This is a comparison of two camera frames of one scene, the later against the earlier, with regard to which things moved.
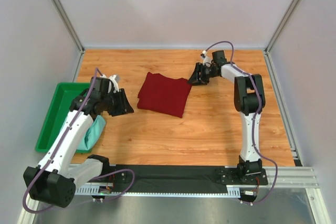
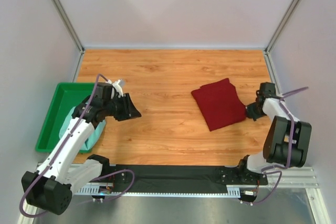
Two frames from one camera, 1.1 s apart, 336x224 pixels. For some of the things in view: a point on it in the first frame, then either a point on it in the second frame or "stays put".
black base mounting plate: (180, 177) stays put
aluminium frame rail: (291, 177) stays put
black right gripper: (196, 79) to (249, 113)
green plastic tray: (56, 114) stays put
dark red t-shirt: (161, 94) to (219, 104)
